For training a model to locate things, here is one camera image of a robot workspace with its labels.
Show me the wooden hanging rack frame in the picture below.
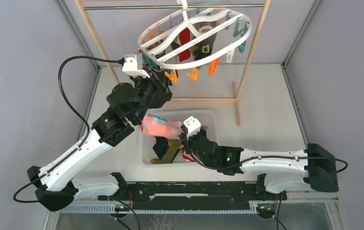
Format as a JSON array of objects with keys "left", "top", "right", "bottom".
[{"left": 73, "top": 0, "right": 271, "bottom": 126}]

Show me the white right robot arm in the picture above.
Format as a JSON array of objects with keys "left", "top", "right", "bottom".
[{"left": 180, "top": 130, "right": 340, "bottom": 199}]

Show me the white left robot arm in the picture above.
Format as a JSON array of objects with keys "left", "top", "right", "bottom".
[{"left": 27, "top": 70, "right": 172, "bottom": 211}]

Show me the metal hanging rod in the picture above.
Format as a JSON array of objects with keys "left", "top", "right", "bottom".
[{"left": 83, "top": 4, "right": 265, "bottom": 11}]

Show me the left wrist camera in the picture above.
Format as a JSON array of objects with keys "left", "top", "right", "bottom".
[{"left": 122, "top": 53, "right": 150, "bottom": 78}]

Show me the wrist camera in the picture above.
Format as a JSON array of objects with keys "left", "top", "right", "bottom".
[
  {"left": 122, "top": 53, "right": 150, "bottom": 78},
  {"left": 183, "top": 116, "right": 201, "bottom": 138}
]

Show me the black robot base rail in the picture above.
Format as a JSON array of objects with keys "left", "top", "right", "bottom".
[{"left": 98, "top": 181, "right": 287, "bottom": 212}]

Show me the navy sock striped cuff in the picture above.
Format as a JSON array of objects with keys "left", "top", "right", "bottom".
[{"left": 153, "top": 136, "right": 169, "bottom": 160}]

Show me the white plastic basket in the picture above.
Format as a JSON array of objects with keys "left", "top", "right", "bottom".
[{"left": 138, "top": 110, "right": 217, "bottom": 168}]

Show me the white round clip hanger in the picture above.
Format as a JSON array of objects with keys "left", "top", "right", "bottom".
[{"left": 138, "top": 0, "right": 252, "bottom": 70}]

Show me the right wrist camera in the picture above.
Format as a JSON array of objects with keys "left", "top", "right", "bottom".
[{"left": 183, "top": 116, "right": 201, "bottom": 138}]

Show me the olive sock orange heel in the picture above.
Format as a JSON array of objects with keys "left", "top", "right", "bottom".
[{"left": 150, "top": 139, "right": 182, "bottom": 164}]

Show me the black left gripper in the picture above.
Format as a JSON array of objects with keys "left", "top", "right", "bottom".
[{"left": 130, "top": 66, "right": 171, "bottom": 124}]

